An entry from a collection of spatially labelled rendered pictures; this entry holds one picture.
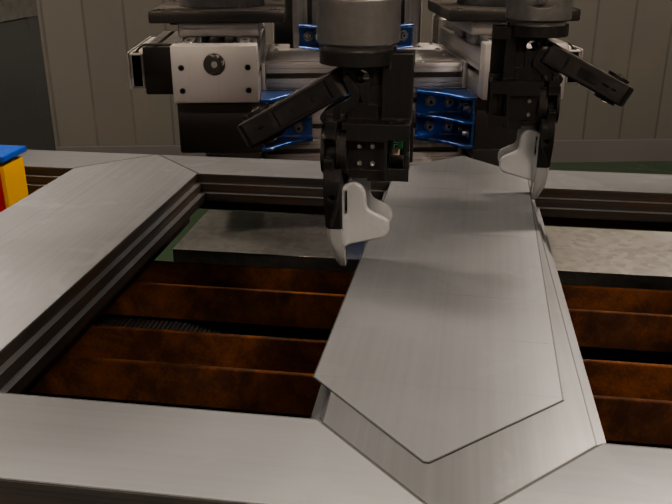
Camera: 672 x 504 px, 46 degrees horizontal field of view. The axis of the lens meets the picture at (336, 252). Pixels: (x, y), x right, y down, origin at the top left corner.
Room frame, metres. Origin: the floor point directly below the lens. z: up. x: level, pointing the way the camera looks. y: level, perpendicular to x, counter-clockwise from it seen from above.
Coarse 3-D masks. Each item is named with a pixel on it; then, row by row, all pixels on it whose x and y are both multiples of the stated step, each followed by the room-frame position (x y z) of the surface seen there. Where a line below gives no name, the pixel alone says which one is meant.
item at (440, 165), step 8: (440, 160) 1.11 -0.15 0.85; (448, 160) 1.11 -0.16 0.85; (416, 168) 1.07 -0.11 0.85; (424, 168) 1.07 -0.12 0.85; (432, 168) 1.07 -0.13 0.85; (440, 168) 1.07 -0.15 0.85; (448, 168) 1.07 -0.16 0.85; (456, 168) 1.07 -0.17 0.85; (464, 168) 1.07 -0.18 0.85; (472, 168) 1.07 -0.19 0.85; (480, 168) 1.07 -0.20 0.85; (488, 168) 1.07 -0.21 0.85; (496, 168) 1.07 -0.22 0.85
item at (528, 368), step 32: (352, 352) 0.55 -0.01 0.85; (384, 352) 0.55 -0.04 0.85; (416, 352) 0.55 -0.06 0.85; (448, 352) 0.55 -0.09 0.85; (480, 352) 0.55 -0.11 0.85; (512, 352) 0.55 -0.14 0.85; (544, 352) 0.55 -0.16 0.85; (448, 384) 0.50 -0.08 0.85; (480, 384) 0.50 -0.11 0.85; (512, 384) 0.50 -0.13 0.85; (544, 384) 0.50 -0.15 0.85
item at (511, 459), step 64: (192, 192) 1.00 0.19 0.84; (256, 192) 1.03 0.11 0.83; (320, 192) 1.01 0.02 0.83; (384, 192) 1.00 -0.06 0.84; (576, 192) 0.97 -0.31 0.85; (128, 256) 0.78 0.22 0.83; (64, 320) 0.64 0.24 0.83; (0, 384) 0.53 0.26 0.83; (576, 384) 0.50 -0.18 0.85; (384, 448) 0.42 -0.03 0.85; (512, 448) 0.42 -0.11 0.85; (576, 448) 0.42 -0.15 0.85
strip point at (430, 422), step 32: (352, 384) 0.50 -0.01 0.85; (384, 384) 0.50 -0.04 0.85; (416, 384) 0.50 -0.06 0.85; (384, 416) 0.46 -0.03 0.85; (416, 416) 0.46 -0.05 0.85; (448, 416) 0.46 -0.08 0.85; (480, 416) 0.46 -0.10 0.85; (512, 416) 0.46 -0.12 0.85; (416, 448) 0.42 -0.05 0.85; (448, 448) 0.42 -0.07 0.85
